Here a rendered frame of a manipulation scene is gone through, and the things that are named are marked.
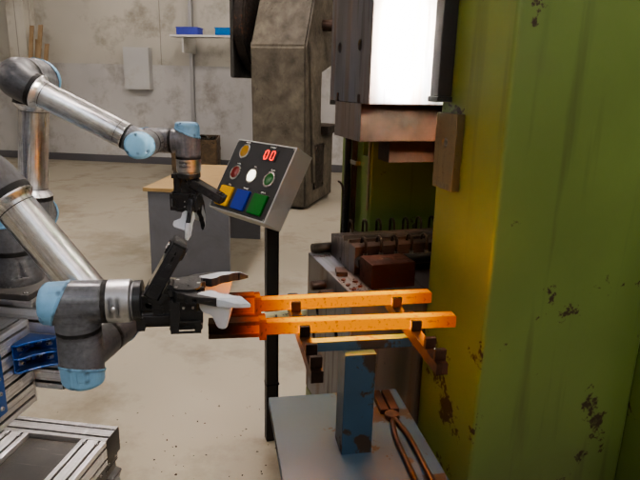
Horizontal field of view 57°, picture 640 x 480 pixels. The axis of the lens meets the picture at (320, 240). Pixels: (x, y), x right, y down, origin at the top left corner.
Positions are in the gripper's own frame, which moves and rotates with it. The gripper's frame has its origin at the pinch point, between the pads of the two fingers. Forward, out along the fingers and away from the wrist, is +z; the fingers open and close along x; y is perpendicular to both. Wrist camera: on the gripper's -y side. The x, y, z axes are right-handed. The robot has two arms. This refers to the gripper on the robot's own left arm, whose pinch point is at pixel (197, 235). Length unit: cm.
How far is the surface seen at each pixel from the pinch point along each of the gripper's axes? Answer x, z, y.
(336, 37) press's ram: 4, -60, -43
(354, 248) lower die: 22, -6, -52
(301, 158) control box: -23.1, -23.0, -29.0
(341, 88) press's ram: 9, -47, -45
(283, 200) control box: -17.1, -9.5, -24.2
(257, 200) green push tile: -17.6, -8.9, -15.2
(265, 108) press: -468, -19, 89
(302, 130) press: -462, 3, 46
